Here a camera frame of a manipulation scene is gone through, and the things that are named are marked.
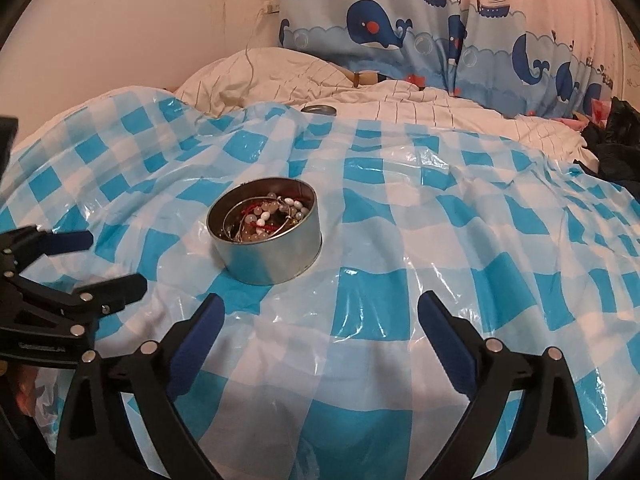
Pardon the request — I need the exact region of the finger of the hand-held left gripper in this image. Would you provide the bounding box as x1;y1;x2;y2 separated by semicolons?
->
0;273;149;336
0;226;94;273

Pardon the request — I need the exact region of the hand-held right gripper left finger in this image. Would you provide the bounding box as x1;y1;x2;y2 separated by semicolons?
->
54;292;227;480

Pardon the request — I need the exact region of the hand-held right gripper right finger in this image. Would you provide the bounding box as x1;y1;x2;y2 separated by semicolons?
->
416;291;591;480

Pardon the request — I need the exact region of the round metal tin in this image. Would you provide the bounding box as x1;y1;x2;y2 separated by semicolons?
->
206;176;322;286

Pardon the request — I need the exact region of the thin red string bracelet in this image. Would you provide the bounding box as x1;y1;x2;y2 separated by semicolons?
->
239;204;282;235

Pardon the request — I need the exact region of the white bead bracelet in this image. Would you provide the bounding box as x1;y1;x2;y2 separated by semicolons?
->
245;199;307;242

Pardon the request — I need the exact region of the silver bangle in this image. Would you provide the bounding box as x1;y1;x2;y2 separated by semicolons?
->
222;194;313;244

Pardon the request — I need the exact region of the pink bead bracelet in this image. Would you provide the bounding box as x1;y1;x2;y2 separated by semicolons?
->
220;191;288;241

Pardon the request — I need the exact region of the person's left hand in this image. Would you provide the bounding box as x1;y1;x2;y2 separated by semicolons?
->
9;366;41;413

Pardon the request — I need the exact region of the blue checked plastic sheet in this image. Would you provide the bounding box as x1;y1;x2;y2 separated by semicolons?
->
0;85;640;480

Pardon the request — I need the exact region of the dark clothes pile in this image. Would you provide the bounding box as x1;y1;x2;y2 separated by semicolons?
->
572;97;640;186

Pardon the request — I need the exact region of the white striped quilt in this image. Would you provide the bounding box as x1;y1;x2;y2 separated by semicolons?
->
172;47;586;161

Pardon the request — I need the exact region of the pink cloth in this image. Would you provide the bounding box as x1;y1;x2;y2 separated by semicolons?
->
565;99;613;128

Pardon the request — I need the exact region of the whale print curtain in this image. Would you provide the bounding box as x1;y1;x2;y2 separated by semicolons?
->
277;0;640;116

